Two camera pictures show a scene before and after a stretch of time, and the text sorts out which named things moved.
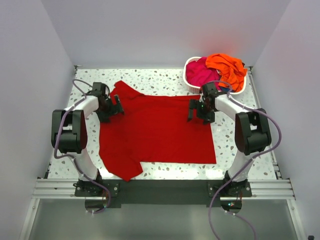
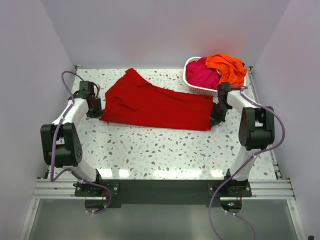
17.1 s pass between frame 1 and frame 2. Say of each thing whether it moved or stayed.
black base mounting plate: stayed
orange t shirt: stayed
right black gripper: moved
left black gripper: moved
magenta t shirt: stayed
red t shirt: moved
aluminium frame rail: stayed
